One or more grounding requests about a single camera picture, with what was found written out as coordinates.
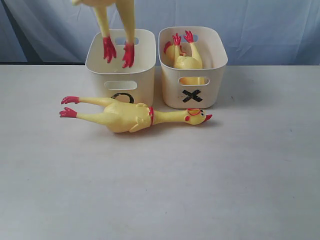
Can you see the large whole rubber chicken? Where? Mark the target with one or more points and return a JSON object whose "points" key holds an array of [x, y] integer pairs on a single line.
{"points": [[126, 11]]}

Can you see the cream bin marked cross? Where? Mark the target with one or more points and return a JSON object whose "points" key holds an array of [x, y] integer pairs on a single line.
{"points": [[214, 60]]}

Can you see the severed rubber chicken head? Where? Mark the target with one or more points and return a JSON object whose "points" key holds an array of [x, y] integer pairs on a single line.
{"points": [[169, 51]]}

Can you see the headless rubber chicken body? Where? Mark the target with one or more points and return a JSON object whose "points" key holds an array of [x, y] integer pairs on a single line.
{"points": [[187, 62]]}

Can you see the blue-grey backdrop curtain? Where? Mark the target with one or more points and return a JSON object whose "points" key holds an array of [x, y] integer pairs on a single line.
{"points": [[253, 32]]}

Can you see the cream bin marked circle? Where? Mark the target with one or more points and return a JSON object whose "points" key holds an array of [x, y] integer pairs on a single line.
{"points": [[129, 85]]}

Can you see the whole rubber chicken near bins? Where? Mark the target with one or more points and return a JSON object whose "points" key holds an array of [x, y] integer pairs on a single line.
{"points": [[121, 117]]}

